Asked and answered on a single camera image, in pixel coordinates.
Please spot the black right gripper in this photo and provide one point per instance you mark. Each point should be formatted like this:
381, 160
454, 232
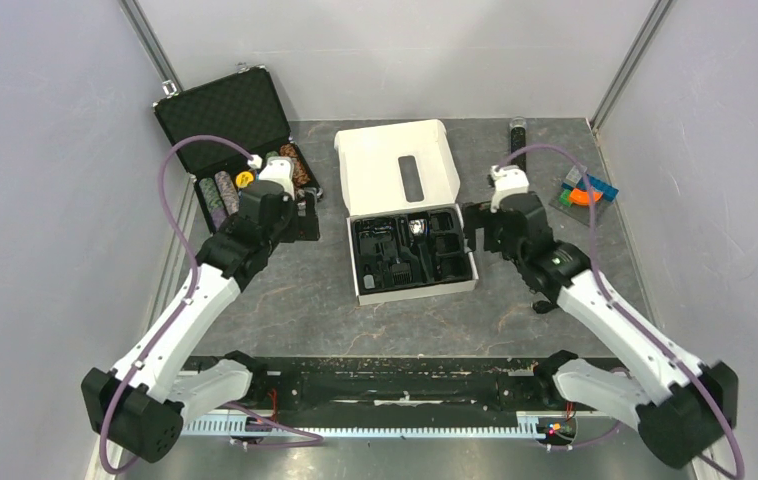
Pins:
479, 215

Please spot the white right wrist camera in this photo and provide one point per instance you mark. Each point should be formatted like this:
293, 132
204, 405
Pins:
507, 181

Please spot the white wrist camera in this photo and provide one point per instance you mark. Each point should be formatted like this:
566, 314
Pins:
507, 181
277, 169

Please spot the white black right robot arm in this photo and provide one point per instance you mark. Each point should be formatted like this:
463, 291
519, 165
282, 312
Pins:
678, 404

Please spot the aluminium frame rail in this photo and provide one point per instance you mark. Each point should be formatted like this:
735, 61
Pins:
237, 421

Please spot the black clipper comb guard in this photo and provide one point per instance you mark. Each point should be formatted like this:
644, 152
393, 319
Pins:
454, 268

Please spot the silver clipper blade head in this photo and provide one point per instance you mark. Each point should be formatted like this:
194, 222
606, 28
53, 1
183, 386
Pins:
418, 227

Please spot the black comb in tray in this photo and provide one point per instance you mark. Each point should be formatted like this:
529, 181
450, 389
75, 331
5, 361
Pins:
401, 274

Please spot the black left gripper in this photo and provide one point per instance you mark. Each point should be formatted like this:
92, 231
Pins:
303, 227

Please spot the black poker chip case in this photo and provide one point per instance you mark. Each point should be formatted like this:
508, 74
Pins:
244, 108

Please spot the black glitter tube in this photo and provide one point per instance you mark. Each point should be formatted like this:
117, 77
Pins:
518, 140

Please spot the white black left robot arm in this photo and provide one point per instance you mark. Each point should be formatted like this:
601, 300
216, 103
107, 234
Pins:
142, 402

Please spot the colourful building block set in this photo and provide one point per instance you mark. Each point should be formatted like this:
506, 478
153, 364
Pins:
577, 190

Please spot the white clipper kit box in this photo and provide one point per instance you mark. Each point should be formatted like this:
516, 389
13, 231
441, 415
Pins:
389, 175

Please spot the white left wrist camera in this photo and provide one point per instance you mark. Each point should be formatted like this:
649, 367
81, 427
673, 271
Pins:
277, 169

